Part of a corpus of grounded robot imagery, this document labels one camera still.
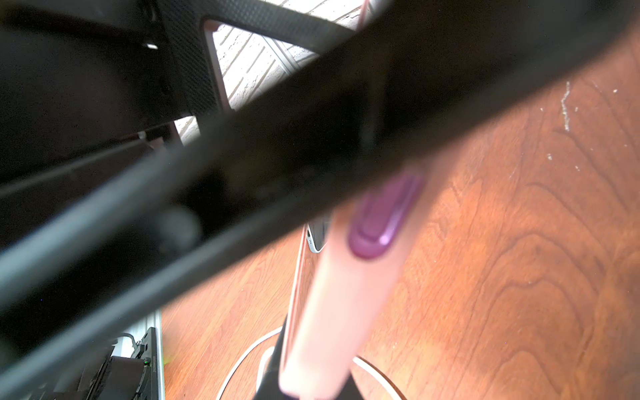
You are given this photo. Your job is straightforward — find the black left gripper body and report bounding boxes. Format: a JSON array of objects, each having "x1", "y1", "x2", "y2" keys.
[{"x1": 1, "y1": 1, "x2": 352, "y2": 181}]

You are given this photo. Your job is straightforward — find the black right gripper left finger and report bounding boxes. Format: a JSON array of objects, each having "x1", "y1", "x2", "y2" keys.
[{"x1": 253, "y1": 319, "x2": 293, "y2": 400}]

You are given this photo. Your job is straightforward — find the white USB-C charging cable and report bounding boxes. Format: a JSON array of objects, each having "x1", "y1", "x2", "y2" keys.
[{"x1": 216, "y1": 327, "x2": 408, "y2": 400}]

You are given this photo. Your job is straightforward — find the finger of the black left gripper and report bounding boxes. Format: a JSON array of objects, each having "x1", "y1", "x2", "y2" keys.
[{"x1": 1, "y1": 1, "x2": 638, "y2": 385}]

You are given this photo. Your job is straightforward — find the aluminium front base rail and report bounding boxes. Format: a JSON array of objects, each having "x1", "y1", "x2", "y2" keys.
[{"x1": 112, "y1": 310, "x2": 166, "y2": 400}]

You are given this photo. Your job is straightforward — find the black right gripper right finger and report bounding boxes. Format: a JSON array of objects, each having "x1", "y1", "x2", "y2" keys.
[{"x1": 339, "y1": 374, "x2": 364, "y2": 400}]

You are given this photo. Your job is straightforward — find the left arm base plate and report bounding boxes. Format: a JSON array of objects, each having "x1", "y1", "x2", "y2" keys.
[{"x1": 28, "y1": 339, "x2": 145, "y2": 399}]

